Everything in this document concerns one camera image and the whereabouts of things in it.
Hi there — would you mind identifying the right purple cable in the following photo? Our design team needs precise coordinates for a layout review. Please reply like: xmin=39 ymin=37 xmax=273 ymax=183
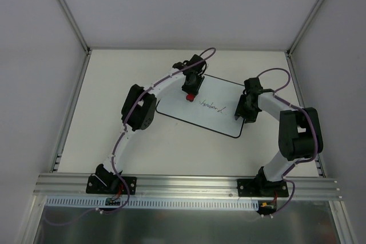
xmin=257 ymin=68 xmax=319 ymax=219

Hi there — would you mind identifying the right aluminium frame post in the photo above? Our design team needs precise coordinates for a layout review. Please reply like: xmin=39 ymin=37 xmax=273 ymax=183
xmin=287 ymin=0 xmax=325 ymax=56

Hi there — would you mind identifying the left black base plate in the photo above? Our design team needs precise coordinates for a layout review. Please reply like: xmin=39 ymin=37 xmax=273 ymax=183
xmin=86 ymin=174 xmax=137 ymax=195

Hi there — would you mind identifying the white slotted cable duct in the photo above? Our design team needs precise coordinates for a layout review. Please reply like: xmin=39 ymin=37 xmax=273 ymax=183
xmin=45 ymin=196 xmax=259 ymax=211

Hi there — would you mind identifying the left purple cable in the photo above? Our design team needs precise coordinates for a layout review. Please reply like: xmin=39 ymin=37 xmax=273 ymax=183
xmin=42 ymin=47 xmax=217 ymax=226

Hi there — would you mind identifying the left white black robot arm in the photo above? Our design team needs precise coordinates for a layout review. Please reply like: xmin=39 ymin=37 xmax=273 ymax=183
xmin=94 ymin=61 xmax=207 ymax=193

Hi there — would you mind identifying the white whiteboard black frame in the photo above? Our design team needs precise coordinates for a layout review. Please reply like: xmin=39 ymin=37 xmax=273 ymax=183
xmin=156 ymin=75 xmax=244 ymax=138

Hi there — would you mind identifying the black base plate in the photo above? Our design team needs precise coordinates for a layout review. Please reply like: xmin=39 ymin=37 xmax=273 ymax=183
xmin=237 ymin=179 xmax=289 ymax=198
xmin=86 ymin=174 xmax=137 ymax=195

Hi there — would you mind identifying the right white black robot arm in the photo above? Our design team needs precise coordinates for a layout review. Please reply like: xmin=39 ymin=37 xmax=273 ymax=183
xmin=234 ymin=91 xmax=323 ymax=196

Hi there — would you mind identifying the purple cable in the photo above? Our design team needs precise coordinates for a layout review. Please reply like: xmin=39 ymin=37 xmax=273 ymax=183
xmin=257 ymin=68 xmax=319 ymax=219
xmin=42 ymin=47 xmax=217 ymax=226

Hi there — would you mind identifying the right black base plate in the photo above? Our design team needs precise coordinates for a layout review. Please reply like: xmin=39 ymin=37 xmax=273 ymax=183
xmin=237 ymin=179 xmax=289 ymax=198

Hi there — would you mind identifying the red whiteboard eraser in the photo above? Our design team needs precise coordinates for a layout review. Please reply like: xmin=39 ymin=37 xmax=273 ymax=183
xmin=186 ymin=94 xmax=196 ymax=102

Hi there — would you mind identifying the aluminium frame post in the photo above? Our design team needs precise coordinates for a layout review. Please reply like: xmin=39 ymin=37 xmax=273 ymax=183
xmin=42 ymin=0 xmax=92 ymax=54
xmin=287 ymin=0 xmax=325 ymax=56

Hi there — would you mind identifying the left aluminium frame post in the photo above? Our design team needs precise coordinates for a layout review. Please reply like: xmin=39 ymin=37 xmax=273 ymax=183
xmin=42 ymin=0 xmax=92 ymax=54

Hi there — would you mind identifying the aluminium mounting rail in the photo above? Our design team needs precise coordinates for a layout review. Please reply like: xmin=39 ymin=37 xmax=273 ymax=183
xmin=33 ymin=173 xmax=343 ymax=201

